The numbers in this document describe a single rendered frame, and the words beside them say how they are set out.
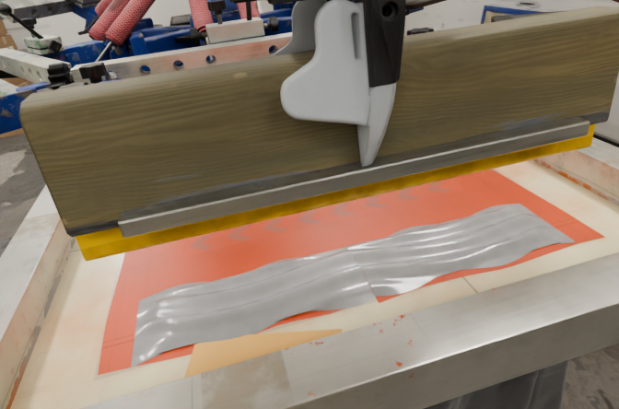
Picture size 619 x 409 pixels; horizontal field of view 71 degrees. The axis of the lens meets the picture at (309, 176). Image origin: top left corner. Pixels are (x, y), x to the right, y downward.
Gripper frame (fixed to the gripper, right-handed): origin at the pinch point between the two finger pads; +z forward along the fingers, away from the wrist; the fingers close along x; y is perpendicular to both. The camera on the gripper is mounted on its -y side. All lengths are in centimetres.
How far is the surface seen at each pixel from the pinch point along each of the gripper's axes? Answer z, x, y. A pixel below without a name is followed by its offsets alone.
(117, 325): 13.7, -4.1, 19.2
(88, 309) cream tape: 13.7, -6.9, 21.8
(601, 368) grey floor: 109, -44, -88
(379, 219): 13.6, -9.5, -4.8
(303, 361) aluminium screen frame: 10.1, 7.1, 6.8
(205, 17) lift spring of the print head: 1, -97, 5
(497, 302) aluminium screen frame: 10.1, 7.0, -5.6
